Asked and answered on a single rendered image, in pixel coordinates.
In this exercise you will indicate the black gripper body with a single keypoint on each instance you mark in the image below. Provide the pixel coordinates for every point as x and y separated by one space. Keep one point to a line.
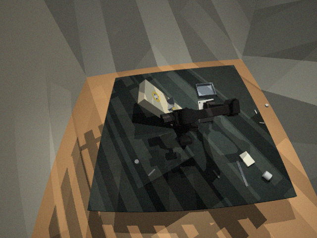
183 140

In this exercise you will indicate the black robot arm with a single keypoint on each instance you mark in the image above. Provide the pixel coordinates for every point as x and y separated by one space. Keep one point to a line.
188 117

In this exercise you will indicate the white cylinder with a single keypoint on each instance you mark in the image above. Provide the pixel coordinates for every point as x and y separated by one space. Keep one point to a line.
266 175

